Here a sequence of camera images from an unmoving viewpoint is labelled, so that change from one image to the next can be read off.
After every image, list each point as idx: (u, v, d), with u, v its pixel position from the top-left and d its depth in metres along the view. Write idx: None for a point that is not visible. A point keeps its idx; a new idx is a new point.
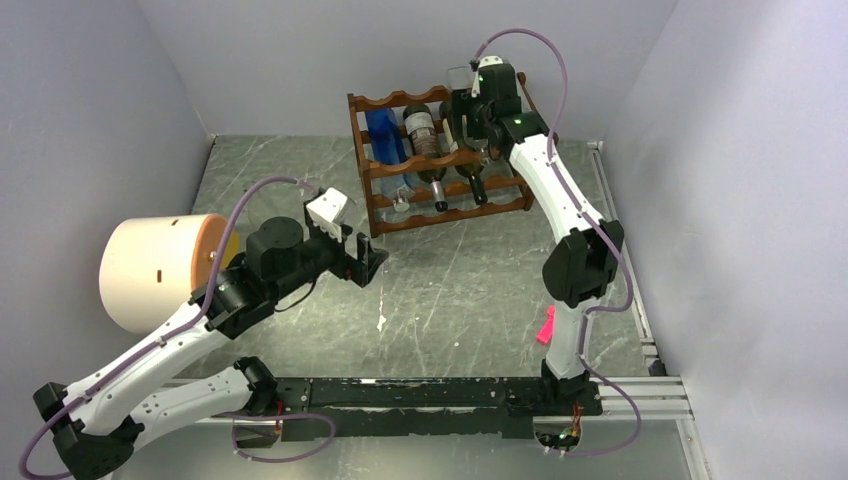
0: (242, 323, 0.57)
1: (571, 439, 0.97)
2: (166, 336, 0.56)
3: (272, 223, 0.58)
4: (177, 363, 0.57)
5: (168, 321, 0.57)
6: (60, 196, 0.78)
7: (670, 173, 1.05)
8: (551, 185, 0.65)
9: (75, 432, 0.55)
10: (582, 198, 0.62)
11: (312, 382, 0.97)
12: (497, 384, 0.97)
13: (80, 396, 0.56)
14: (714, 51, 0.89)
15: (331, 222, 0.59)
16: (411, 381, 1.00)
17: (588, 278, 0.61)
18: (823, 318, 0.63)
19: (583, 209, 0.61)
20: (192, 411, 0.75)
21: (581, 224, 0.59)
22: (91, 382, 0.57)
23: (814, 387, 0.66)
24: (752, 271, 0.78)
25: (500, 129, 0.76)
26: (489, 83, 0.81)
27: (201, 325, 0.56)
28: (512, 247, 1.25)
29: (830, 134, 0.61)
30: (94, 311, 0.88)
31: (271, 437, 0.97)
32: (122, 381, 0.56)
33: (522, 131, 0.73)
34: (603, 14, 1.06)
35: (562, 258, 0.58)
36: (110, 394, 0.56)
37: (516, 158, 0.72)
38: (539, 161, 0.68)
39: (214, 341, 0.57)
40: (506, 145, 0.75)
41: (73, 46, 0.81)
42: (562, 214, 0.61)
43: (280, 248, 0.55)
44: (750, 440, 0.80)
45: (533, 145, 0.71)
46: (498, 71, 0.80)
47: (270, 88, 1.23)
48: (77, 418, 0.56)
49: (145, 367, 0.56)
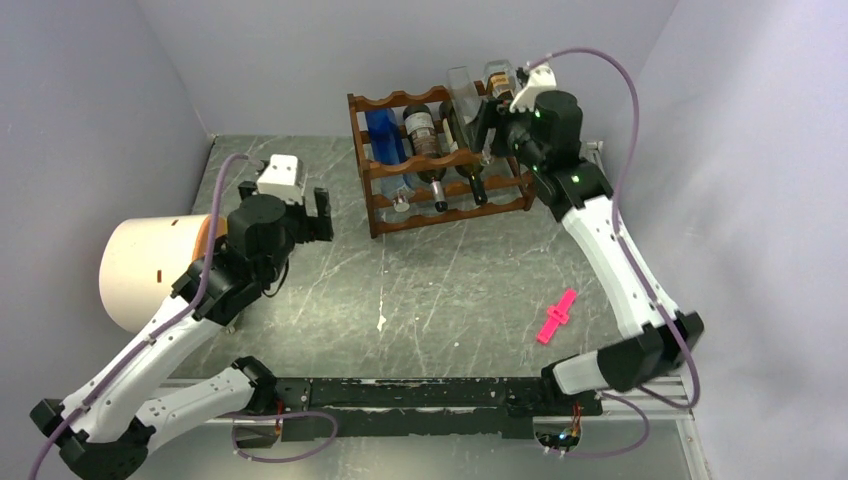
0: (232, 307, 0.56)
1: (571, 439, 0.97)
2: (155, 333, 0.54)
3: (250, 201, 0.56)
4: (172, 357, 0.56)
5: (154, 318, 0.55)
6: (60, 196, 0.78)
7: (670, 173, 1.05)
8: (620, 264, 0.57)
9: (83, 442, 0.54)
10: (654, 283, 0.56)
11: (312, 382, 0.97)
12: (497, 384, 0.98)
13: (78, 407, 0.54)
14: (715, 51, 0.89)
15: (293, 187, 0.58)
16: (411, 381, 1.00)
17: (655, 369, 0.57)
18: (825, 319, 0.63)
19: (657, 299, 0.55)
20: (199, 412, 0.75)
21: (654, 318, 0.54)
22: (88, 391, 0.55)
23: (816, 387, 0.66)
24: (753, 271, 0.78)
25: (553, 186, 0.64)
26: (550, 131, 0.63)
27: (189, 316, 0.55)
28: (512, 247, 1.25)
29: (833, 135, 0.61)
30: (93, 310, 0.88)
31: (271, 437, 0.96)
32: (119, 384, 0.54)
33: (581, 193, 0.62)
34: (604, 14, 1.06)
35: (635, 354, 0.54)
36: (110, 400, 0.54)
37: (571, 222, 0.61)
38: (603, 232, 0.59)
39: (207, 330, 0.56)
40: (558, 205, 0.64)
41: (74, 46, 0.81)
42: (634, 304, 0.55)
43: (265, 222, 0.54)
44: (751, 440, 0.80)
45: (594, 209, 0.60)
46: (565, 117, 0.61)
47: (270, 88, 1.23)
48: (80, 428, 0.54)
49: (142, 367, 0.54)
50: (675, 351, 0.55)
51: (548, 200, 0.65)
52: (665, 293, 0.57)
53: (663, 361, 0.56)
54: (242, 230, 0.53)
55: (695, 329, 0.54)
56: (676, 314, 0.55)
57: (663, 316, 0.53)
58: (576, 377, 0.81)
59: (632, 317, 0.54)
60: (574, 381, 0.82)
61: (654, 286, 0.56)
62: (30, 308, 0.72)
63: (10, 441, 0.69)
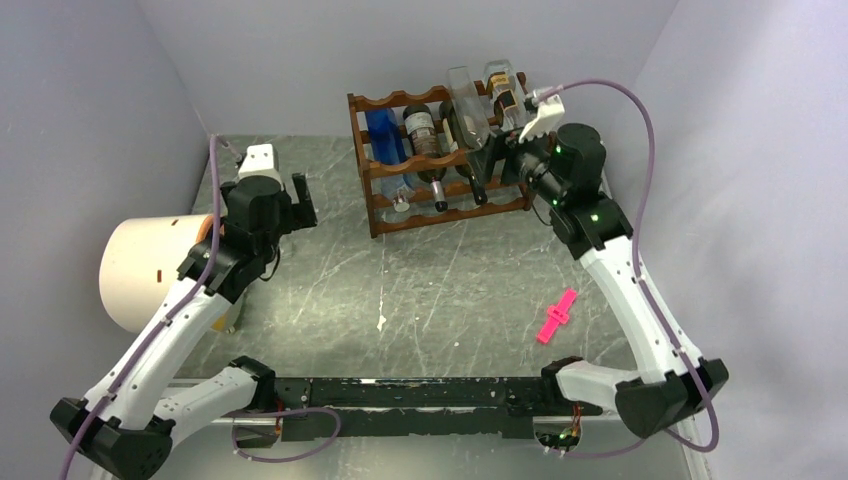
0: (240, 282, 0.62)
1: (570, 439, 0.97)
2: (172, 311, 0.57)
3: (247, 180, 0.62)
4: (189, 337, 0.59)
5: (166, 302, 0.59)
6: (61, 196, 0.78)
7: (670, 173, 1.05)
8: (641, 309, 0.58)
9: (117, 427, 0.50)
10: (676, 328, 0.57)
11: (312, 382, 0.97)
12: (497, 384, 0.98)
13: (105, 395, 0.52)
14: (715, 51, 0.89)
15: (270, 169, 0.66)
16: (411, 381, 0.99)
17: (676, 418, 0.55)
18: (825, 318, 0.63)
19: (679, 346, 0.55)
20: (209, 408, 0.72)
21: (676, 366, 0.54)
22: (109, 382, 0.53)
23: (817, 387, 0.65)
24: (754, 272, 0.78)
25: (571, 223, 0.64)
26: (572, 170, 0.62)
27: (201, 293, 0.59)
28: (512, 247, 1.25)
29: (835, 134, 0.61)
30: (94, 310, 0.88)
31: (271, 437, 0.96)
32: (143, 368, 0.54)
33: (601, 230, 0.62)
34: (604, 13, 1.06)
35: (655, 406, 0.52)
36: (136, 384, 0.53)
37: (591, 261, 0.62)
38: (623, 275, 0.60)
39: (219, 307, 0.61)
40: (578, 243, 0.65)
41: (73, 46, 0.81)
42: (656, 351, 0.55)
43: (265, 197, 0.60)
44: (751, 440, 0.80)
45: (614, 250, 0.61)
46: (588, 157, 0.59)
47: (270, 88, 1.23)
48: (110, 417, 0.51)
49: (163, 346, 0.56)
50: (698, 400, 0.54)
51: (566, 237, 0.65)
52: (688, 339, 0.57)
53: (687, 410, 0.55)
54: (245, 204, 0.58)
55: (720, 378, 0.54)
56: (700, 362, 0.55)
57: (687, 365, 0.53)
58: (578, 388, 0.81)
59: (655, 364, 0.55)
60: (578, 392, 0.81)
61: (678, 332, 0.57)
62: (30, 308, 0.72)
63: (11, 440, 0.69)
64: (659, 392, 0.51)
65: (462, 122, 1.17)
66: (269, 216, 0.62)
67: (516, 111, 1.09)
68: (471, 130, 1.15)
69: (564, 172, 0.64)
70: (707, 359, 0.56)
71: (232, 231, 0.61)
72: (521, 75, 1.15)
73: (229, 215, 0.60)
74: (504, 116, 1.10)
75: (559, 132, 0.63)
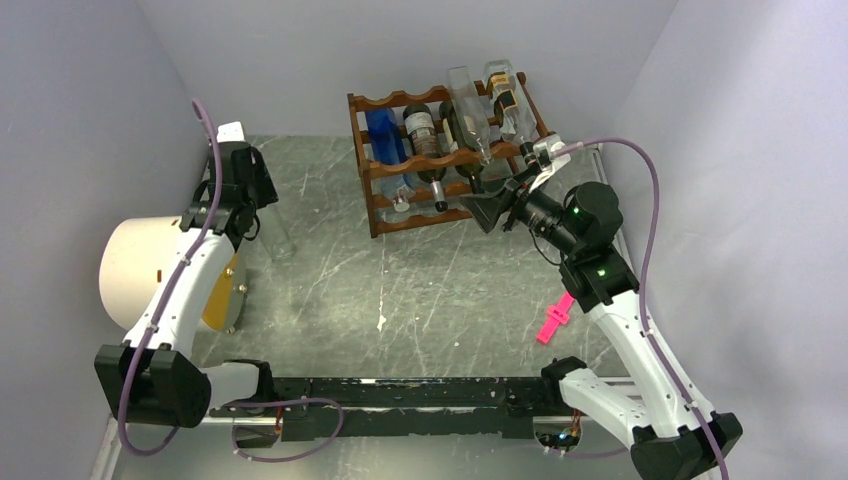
0: (238, 228, 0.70)
1: (570, 438, 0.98)
2: (189, 252, 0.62)
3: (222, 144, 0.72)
4: (206, 276, 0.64)
5: (180, 251, 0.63)
6: (61, 196, 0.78)
7: (670, 174, 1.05)
8: (652, 364, 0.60)
9: (169, 348, 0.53)
10: (687, 382, 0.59)
11: (312, 382, 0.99)
12: (497, 384, 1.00)
13: (149, 328, 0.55)
14: (715, 52, 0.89)
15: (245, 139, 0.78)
16: (411, 381, 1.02)
17: (692, 473, 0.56)
18: (824, 319, 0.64)
19: (692, 400, 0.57)
20: (223, 380, 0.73)
21: (688, 421, 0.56)
22: (148, 320, 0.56)
23: (816, 388, 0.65)
24: (754, 272, 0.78)
25: (579, 278, 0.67)
26: (588, 230, 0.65)
27: (209, 236, 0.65)
28: (512, 247, 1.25)
29: (835, 136, 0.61)
30: (93, 310, 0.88)
31: (271, 437, 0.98)
32: (178, 299, 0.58)
33: (607, 285, 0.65)
34: (605, 15, 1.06)
35: (671, 463, 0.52)
36: (175, 315, 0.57)
37: (599, 313, 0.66)
38: (632, 329, 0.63)
39: (225, 248, 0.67)
40: (585, 295, 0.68)
41: (73, 47, 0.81)
42: (668, 405, 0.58)
43: (239, 151, 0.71)
44: (748, 439, 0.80)
45: (622, 304, 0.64)
46: (607, 223, 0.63)
47: (270, 89, 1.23)
48: (160, 344, 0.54)
49: (189, 283, 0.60)
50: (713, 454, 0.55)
51: (574, 290, 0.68)
52: (700, 392, 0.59)
53: (702, 465, 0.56)
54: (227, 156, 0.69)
55: (734, 433, 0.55)
56: (713, 416, 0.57)
57: (699, 420, 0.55)
58: (584, 402, 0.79)
59: (668, 419, 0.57)
60: (584, 405, 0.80)
61: (688, 385, 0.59)
62: (30, 307, 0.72)
63: (12, 441, 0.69)
64: (674, 448, 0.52)
65: (462, 122, 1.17)
66: (246, 169, 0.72)
67: (515, 111, 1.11)
68: (471, 130, 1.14)
69: (580, 230, 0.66)
70: (719, 416, 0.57)
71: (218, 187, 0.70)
72: (521, 75, 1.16)
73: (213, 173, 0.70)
74: (505, 117, 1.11)
75: (577, 193, 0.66)
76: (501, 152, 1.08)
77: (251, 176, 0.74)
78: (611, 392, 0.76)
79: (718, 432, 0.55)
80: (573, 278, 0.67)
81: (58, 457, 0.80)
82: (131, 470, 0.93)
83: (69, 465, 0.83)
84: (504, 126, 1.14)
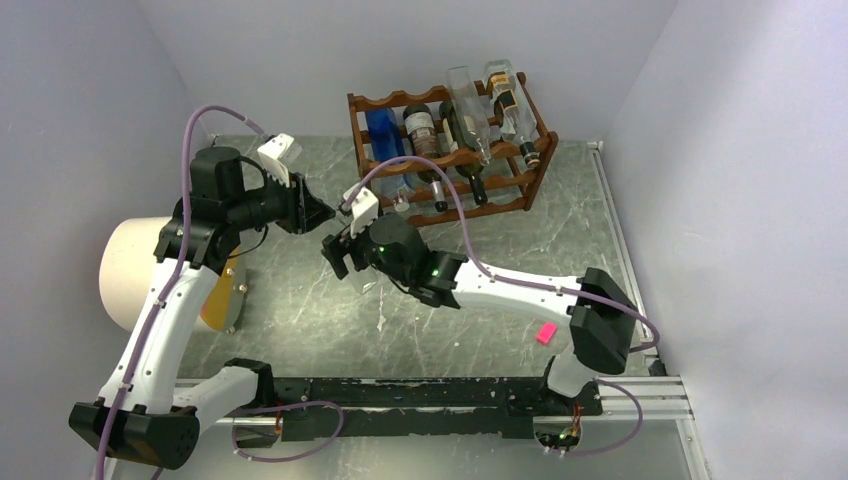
0: (221, 251, 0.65)
1: (571, 439, 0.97)
2: (163, 293, 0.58)
3: (208, 150, 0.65)
4: (186, 316, 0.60)
5: (154, 287, 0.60)
6: (61, 195, 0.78)
7: (669, 174, 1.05)
8: (519, 291, 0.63)
9: (144, 412, 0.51)
10: (545, 278, 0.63)
11: (312, 382, 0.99)
12: (497, 384, 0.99)
13: (121, 387, 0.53)
14: (714, 51, 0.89)
15: (281, 157, 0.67)
16: (411, 381, 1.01)
17: (621, 334, 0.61)
18: (822, 318, 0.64)
19: (558, 286, 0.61)
20: (222, 397, 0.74)
21: (569, 300, 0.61)
22: (122, 375, 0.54)
23: (818, 387, 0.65)
24: (753, 273, 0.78)
25: (428, 289, 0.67)
26: (403, 253, 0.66)
27: (188, 270, 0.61)
28: (512, 247, 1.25)
29: (835, 137, 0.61)
30: (94, 309, 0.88)
31: (271, 437, 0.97)
32: (152, 352, 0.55)
33: (446, 277, 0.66)
34: (604, 14, 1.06)
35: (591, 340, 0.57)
36: (149, 370, 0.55)
37: (460, 298, 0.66)
38: (483, 284, 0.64)
39: (207, 280, 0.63)
40: (444, 299, 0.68)
41: (73, 47, 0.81)
42: (550, 305, 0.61)
43: (225, 163, 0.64)
44: (751, 441, 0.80)
45: (462, 273, 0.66)
46: (406, 238, 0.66)
47: (270, 89, 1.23)
48: (133, 406, 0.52)
49: (165, 329, 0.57)
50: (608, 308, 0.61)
51: (434, 303, 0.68)
52: (559, 275, 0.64)
53: (619, 323, 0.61)
54: (210, 172, 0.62)
55: (598, 277, 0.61)
56: (579, 281, 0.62)
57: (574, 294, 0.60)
58: (575, 381, 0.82)
59: (559, 315, 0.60)
60: (579, 383, 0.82)
61: (548, 280, 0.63)
62: (31, 307, 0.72)
63: (12, 440, 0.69)
64: (580, 329, 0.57)
65: (462, 122, 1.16)
66: (232, 181, 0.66)
67: (515, 111, 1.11)
68: (471, 129, 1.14)
69: (397, 259, 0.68)
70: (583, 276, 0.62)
71: (199, 203, 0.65)
72: (521, 75, 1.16)
73: (194, 186, 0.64)
74: (504, 116, 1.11)
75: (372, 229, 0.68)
76: (501, 152, 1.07)
77: (238, 188, 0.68)
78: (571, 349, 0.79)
79: (595, 288, 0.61)
80: (424, 293, 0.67)
81: (58, 457, 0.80)
82: (132, 470, 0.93)
83: (70, 464, 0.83)
84: (504, 126, 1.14)
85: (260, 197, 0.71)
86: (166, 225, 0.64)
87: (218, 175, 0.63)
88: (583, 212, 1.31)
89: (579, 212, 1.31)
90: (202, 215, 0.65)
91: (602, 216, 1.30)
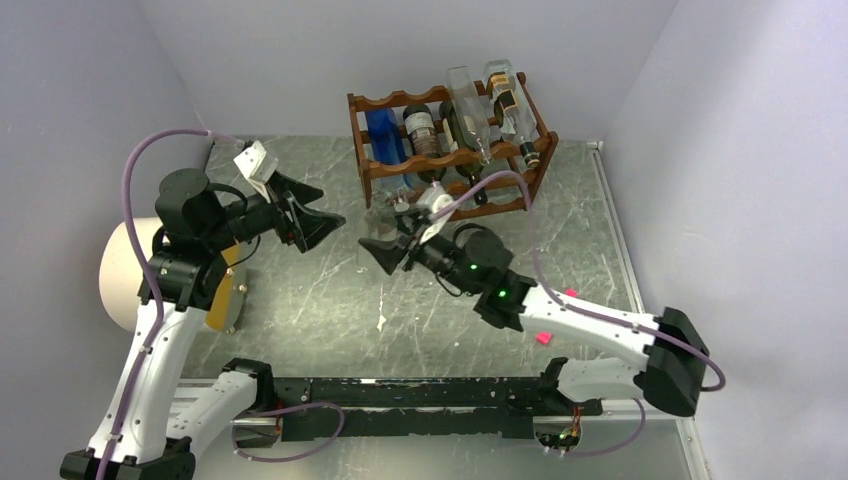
0: (208, 286, 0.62)
1: (570, 438, 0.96)
2: (149, 339, 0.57)
3: (172, 182, 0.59)
4: (175, 359, 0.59)
5: (139, 331, 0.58)
6: (61, 194, 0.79)
7: (669, 173, 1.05)
8: (590, 323, 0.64)
9: (133, 463, 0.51)
10: (621, 313, 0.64)
11: (312, 382, 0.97)
12: (497, 384, 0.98)
13: (110, 438, 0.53)
14: (714, 50, 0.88)
15: (259, 176, 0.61)
16: (411, 381, 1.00)
17: (693, 376, 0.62)
18: (822, 318, 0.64)
19: (635, 324, 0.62)
20: (222, 412, 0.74)
21: (646, 339, 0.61)
22: (111, 425, 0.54)
23: (819, 387, 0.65)
24: (754, 273, 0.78)
25: (497, 313, 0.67)
26: (492, 275, 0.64)
27: (172, 314, 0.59)
28: (512, 247, 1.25)
29: (833, 137, 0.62)
30: (94, 310, 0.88)
31: (271, 437, 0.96)
32: (141, 401, 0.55)
33: (516, 300, 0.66)
34: (604, 14, 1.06)
35: (663, 379, 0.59)
36: (138, 420, 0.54)
37: (527, 322, 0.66)
38: (554, 312, 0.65)
39: (195, 319, 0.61)
40: (508, 320, 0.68)
41: (73, 48, 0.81)
42: (623, 342, 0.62)
43: (194, 197, 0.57)
44: (751, 440, 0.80)
45: (532, 299, 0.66)
46: (504, 263, 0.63)
47: (270, 89, 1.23)
48: (124, 457, 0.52)
49: (152, 376, 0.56)
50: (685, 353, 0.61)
51: (498, 323, 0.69)
52: (635, 312, 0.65)
53: (689, 366, 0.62)
54: (178, 213, 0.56)
55: (678, 320, 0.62)
56: (658, 322, 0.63)
57: (652, 334, 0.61)
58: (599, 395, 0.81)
59: (633, 351, 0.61)
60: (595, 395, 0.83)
61: (623, 315, 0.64)
62: (30, 307, 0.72)
63: (13, 440, 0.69)
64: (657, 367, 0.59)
65: (462, 122, 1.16)
66: (208, 209, 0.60)
67: (515, 111, 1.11)
68: (471, 129, 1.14)
69: (478, 278, 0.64)
70: (660, 315, 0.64)
71: (177, 239, 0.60)
72: (521, 75, 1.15)
73: (165, 223, 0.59)
74: (504, 117, 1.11)
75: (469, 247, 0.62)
76: (501, 152, 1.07)
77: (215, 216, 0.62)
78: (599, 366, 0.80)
79: (673, 329, 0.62)
80: (492, 314, 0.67)
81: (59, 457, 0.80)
82: None
83: None
84: (504, 126, 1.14)
85: (245, 208, 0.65)
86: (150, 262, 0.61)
87: (189, 212, 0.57)
88: (583, 212, 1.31)
89: (579, 212, 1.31)
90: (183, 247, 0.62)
91: (602, 217, 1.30)
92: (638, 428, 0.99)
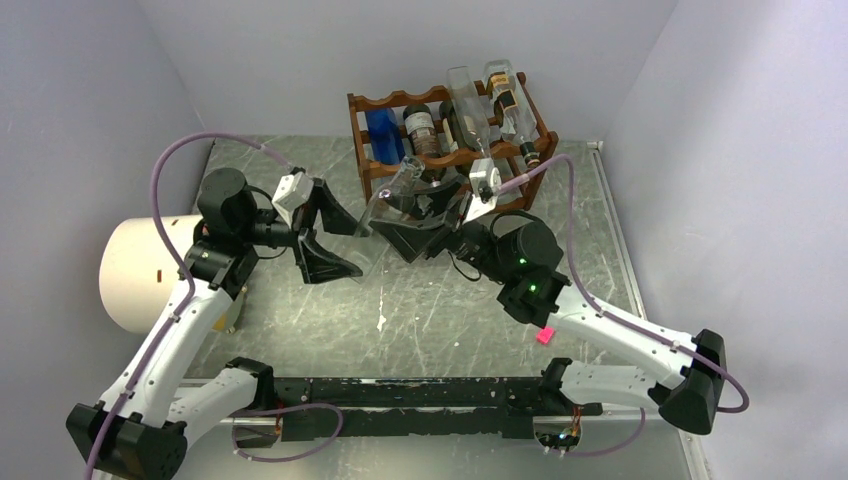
0: (239, 276, 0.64)
1: (571, 439, 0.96)
2: (179, 308, 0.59)
3: (212, 180, 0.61)
4: (196, 335, 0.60)
5: (171, 301, 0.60)
6: (61, 194, 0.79)
7: (668, 173, 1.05)
8: (623, 335, 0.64)
9: (139, 421, 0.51)
10: (659, 328, 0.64)
11: (312, 382, 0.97)
12: (497, 384, 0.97)
13: (122, 393, 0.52)
14: (715, 50, 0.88)
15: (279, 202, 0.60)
16: (411, 381, 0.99)
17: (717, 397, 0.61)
18: (822, 318, 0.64)
19: (676, 343, 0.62)
20: (220, 405, 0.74)
21: (684, 360, 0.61)
22: (125, 381, 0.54)
23: (819, 387, 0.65)
24: (754, 273, 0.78)
25: (524, 309, 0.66)
26: (539, 274, 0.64)
27: (204, 290, 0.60)
28: None
29: (833, 137, 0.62)
30: (94, 309, 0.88)
31: (270, 437, 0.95)
32: (159, 363, 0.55)
33: (547, 297, 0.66)
34: (604, 14, 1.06)
35: (696, 403, 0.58)
36: (152, 380, 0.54)
37: (557, 321, 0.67)
38: (587, 316, 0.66)
39: (224, 303, 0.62)
40: (535, 315, 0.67)
41: (72, 48, 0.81)
42: (658, 359, 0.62)
43: (233, 196, 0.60)
44: (750, 440, 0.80)
45: (568, 300, 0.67)
46: (554, 259, 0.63)
47: (270, 89, 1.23)
48: (131, 413, 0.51)
49: (174, 343, 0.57)
50: (715, 374, 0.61)
51: (524, 317, 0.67)
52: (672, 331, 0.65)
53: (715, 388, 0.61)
54: (217, 209, 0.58)
55: (717, 344, 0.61)
56: (696, 342, 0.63)
57: (691, 356, 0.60)
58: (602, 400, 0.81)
59: (669, 370, 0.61)
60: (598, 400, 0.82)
61: (660, 331, 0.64)
62: (30, 307, 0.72)
63: (13, 440, 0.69)
64: (696, 393, 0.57)
65: (462, 122, 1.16)
66: (243, 208, 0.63)
67: (515, 111, 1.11)
68: (471, 129, 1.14)
69: (518, 271, 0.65)
70: (697, 336, 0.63)
71: (215, 232, 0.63)
72: (521, 75, 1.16)
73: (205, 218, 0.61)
74: (504, 117, 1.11)
75: (519, 237, 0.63)
76: (501, 152, 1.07)
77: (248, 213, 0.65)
78: (608, 376, 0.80)
79: (709, 351, 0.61)
80: (514, 306, 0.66)
81: (59, 458, 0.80)
82: None
83: (70, 464, 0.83)
84: (504, 126, 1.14)
85: (273, 219, 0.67)
86: (190, 249, 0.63)
87: (227, 209, 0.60)
88: (583, 212, 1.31)
89: (579, 212, 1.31)
90: (218, 239, 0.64)
91: (602, 217, 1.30)
92: (639, 428, 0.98)
